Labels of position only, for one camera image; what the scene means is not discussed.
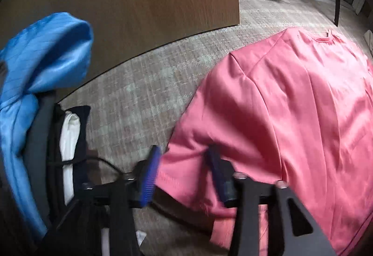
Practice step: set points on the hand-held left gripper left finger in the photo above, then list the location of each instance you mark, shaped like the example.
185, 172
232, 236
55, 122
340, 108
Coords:
149, 176

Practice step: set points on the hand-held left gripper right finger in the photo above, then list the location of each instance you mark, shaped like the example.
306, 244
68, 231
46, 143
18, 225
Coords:
216, 170

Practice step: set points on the pink t-shirt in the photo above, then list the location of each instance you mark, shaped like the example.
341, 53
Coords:
291, 104

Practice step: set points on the grey woven rug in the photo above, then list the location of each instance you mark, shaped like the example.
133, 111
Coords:
140, 98

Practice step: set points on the black and white garment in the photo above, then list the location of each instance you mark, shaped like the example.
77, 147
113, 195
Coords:
70, 139

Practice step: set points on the blue garment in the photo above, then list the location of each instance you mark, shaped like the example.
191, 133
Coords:
43, 52

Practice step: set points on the black chair leg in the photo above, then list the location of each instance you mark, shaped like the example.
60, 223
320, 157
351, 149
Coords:
337, 11

